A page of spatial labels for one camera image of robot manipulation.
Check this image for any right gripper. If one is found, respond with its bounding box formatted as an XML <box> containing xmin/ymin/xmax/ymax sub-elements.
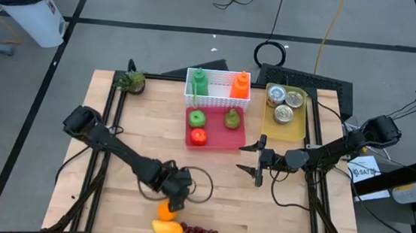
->
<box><xmin>233</xmin><ymin>132</ymin><xmax>289</xmax><ymax>190</ymax></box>

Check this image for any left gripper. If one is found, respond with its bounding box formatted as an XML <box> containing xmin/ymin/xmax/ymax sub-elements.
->
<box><xmin>153</xmin><ymin>158</ymin><xmax>196</xmax><ymax>215</ymax></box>

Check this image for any orange fruit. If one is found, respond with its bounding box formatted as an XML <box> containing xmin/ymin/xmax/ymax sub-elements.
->
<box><xmin>155</xmin><ymin>198</ymin><xmax>181</xmax><ymax>223</ymax></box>

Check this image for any yellow mango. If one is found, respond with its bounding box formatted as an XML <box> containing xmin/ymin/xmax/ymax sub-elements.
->
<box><xmin>150</xmin><ymin>218</ymin><xmax>185</xmax><ymax>233</ymax></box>

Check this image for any green pear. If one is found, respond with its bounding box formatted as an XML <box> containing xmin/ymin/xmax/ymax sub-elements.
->
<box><xmin>222</xmin><ymin>107</ymin><xmax>244</xmax><ymax>132</ymax></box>

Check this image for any silver pull-tab tin can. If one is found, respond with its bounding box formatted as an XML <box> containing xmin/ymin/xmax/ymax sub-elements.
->
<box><xmin>266</xmin><ymin>83</ymin><xmax>288</xmax><ymax>110</ymax></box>
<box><xmin>272</xmin><ymin>103</ymin><xmax>296</xmax><ymax>126</ymax></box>
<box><xmin>284</xmin><ymin>89</ymin><xmax>306</xmax><ymax>110</ymax></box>

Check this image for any green apple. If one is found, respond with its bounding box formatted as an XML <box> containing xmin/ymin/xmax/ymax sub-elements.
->
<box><xmin>187</xmin><ymin>108</ymin><xmax>208</xmax><ymax>130</ymax></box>

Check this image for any green plastic bottle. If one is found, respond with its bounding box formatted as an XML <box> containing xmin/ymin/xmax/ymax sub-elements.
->
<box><xmin>188</xmin><ymin>66</ymin><xmax>212</xmax><ymax>108</ymax></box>

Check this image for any pink plastic tray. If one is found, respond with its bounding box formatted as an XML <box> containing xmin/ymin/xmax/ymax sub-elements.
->
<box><xmin>182</xmin><ymin>102</ymin><xmax>250</xmax><ymax>155</ymax></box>

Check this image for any yellow plastic tray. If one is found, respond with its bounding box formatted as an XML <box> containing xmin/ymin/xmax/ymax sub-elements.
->
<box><xmin>260</xmin><ymin>82</ymin><xmax>312</xmax><ymax>144</ymax></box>

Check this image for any white perforated basket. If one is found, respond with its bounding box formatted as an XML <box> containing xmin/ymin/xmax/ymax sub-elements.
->
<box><xmin>181</xmin><ymin>66</ymin><xmax>254</xmax><ymax>114</ymax></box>

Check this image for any orange plastic bottle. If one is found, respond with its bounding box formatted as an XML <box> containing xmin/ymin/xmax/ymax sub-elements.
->
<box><xmin>229</xmin><ymin>69</ymin><xmax>253</xmax><ymax>101</ymax></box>

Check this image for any black perforated panel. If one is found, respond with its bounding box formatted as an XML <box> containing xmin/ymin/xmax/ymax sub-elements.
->
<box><xmin>253</xmin><ymin>62</ymin><xmax>357</xmax><ymax>123</ymax></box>

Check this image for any black flat panel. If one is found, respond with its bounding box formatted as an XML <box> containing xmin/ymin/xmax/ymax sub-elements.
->
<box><xmin>161</xmin><ymin>53</ymin><xmax>231</xmax><ymax>83</ymax></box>

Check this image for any white paper label sheet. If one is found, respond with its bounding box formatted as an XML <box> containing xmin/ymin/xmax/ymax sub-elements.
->
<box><xmin>345</xmin><ymin>152</ymin><xmax>384</xmax><ymax>186</ymax></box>

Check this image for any potted succulent plant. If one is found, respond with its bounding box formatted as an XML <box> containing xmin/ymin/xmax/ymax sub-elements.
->
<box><xmin>113</xmin><ymin>68</ymin><xmax>147</xmax><ymax>98</ymax></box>

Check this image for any white container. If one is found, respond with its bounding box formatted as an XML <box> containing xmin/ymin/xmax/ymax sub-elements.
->
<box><xmin>390</xmin><ymin>178</ymin><xmax>416</xmax><ymax>206</ymax></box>

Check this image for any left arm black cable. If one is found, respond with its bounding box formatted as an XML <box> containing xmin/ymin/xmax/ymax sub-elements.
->
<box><xmin>135</xmin><ymin>160</ymin><xmax>217</xmax><ymax>207</ymax></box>

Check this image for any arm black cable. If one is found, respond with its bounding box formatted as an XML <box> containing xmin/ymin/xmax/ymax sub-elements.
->
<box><xmin>268</xmin><ymin>167</ymin><xmax>316</xmax><ymax>212</ymax></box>
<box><xmin>135</xmin><ymin>160</ymin><xmax>217</xmax><ymax>207</ymax></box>

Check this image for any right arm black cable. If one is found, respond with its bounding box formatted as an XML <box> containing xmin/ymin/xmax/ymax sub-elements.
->
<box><xmin>268</xmin><ymin>167</ymin><xmax>316</xmax><ymax>212</ymax></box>

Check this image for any black coiled cable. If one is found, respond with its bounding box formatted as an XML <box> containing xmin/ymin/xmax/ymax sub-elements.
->
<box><xmin>251</xmin><ymin>0</ymin><xmax>292</xmax><ymax>71</ymax></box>

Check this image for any black power cable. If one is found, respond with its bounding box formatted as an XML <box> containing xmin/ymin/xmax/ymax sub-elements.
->
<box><xmin>345</xmin><ymin>177</ymin><xmax>416</xmax><ymax>233</ymax></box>
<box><xmin>53</xmin><ymin>143</ymin><xmax>91</xmax><ymax>189</ymax></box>

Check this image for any black table frame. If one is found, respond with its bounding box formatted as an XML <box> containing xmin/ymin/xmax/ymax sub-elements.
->
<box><xmin>41</xmin><ymin>63</ymin><xmax>377</xmax><ymax>233</ymax></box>

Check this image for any yellow floor cable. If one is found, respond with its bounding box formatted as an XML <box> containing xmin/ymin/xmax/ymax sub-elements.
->
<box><xmin>313</xmin><ymin>0</ymin><xmax>350</xmax><ymax>77</ymax></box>

